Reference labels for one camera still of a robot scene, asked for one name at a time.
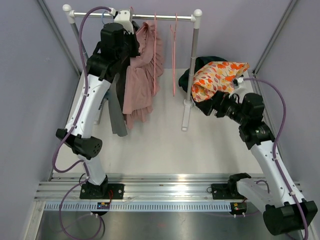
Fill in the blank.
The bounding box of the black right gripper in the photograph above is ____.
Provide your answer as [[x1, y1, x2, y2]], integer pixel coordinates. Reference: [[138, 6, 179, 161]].
[[196, 90, 248, 126]]

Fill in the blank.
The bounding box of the dark green plaid skirt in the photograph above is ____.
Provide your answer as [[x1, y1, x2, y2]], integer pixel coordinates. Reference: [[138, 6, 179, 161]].
[[177, 55, 230, 95]]

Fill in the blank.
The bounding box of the orange floral skirt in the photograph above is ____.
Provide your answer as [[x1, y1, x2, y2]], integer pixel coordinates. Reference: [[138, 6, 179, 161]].
[[191, 61, 250, 103]]

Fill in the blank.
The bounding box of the pink pleated skirt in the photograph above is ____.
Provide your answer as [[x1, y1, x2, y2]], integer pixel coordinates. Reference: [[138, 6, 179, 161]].
[[122, 21, 165, 129]]

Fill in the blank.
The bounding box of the pink hanger of floral skirt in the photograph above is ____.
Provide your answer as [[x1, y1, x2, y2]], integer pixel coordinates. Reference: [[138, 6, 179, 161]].
[[153, 12, 157, 96]]

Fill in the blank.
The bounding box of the pink wire hanger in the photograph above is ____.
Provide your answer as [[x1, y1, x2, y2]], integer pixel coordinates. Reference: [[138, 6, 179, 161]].
[[170, 14, 178, 97]]

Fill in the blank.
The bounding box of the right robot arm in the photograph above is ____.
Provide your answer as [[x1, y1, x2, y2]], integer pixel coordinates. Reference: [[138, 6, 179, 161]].
[[210, 91, 318, 238]]

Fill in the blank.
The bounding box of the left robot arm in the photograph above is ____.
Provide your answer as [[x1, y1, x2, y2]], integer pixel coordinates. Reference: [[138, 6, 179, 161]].
[[56, 22, 140, 199]]

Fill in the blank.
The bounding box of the grey skirt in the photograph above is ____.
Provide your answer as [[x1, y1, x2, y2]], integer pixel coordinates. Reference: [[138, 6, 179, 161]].
[[107, 65, 128, 137]]

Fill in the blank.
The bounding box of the silver clothes rack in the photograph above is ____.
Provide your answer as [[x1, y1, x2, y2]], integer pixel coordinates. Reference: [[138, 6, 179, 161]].
[[62, 4, 203, 131]]

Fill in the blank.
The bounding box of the blue floral garment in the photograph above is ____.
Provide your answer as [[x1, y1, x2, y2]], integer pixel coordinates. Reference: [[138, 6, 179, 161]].
[[104, 91, 110, 101]]

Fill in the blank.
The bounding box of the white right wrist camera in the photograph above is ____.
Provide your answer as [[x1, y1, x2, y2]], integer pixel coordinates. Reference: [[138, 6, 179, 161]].
[[229, 75, 246, 99]]

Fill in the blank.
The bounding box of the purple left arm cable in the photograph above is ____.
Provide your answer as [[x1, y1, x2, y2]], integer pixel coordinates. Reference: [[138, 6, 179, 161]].
[[51, 6, 113, 238]]

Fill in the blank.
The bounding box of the aluminium frame post left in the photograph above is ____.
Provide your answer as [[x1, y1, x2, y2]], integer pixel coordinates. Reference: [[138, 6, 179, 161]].
[[35, 0, 81, 77]]

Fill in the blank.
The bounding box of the aluminium frame post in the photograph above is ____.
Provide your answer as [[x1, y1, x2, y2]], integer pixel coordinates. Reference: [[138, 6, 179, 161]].
[[35, 0, 81, 77], [252, 0, 299, 77]]

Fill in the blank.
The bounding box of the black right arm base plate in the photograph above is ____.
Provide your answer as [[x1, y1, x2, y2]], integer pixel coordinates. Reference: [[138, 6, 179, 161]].
[[210, 183, 245, 200]]

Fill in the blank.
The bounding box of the aluminium frame post right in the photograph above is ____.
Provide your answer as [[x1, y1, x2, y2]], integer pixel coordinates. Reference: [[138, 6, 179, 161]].
[[252, 0, 299, 77]]

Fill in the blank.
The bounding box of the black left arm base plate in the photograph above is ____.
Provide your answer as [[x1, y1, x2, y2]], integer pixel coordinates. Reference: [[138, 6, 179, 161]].
[[79, 183, 125, 200]]

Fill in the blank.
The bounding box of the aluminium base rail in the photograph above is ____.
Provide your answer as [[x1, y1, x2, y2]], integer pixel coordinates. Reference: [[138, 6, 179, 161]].
[[33, 173, 306, 202]]

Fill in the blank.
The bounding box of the white slotted cable duct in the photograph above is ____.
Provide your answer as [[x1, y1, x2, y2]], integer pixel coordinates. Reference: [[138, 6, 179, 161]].
[[44, 201, 231, 212]]

